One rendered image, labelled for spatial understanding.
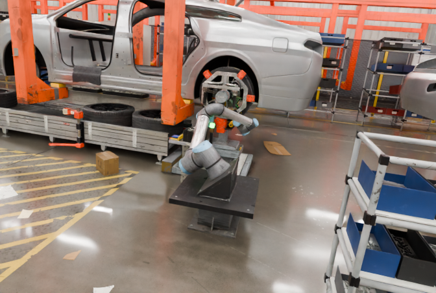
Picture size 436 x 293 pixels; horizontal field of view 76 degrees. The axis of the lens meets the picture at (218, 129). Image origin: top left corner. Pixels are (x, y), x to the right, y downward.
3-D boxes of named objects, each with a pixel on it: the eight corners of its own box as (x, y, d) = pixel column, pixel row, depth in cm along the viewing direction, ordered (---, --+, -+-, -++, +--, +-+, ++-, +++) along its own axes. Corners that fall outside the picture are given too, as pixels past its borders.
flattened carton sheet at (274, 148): (279, 144, 455) (280, 142, 454) (291, 156, 402) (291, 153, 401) (261, 143, 452) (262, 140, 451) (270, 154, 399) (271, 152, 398)
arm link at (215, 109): (213, 97, 260) (258, 118, 304) (204, 104, 267) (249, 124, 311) (215, 107, 254) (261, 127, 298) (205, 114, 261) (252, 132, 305)
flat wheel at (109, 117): (76, 129, 349) (75, 110, 343) (90, 117, 411) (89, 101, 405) (131, 131, 360) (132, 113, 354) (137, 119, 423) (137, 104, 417)
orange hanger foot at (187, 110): (194, 114, 371) (195, 88, 362) (180, 122, 321) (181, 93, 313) (182, 113, 374) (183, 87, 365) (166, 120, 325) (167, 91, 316)
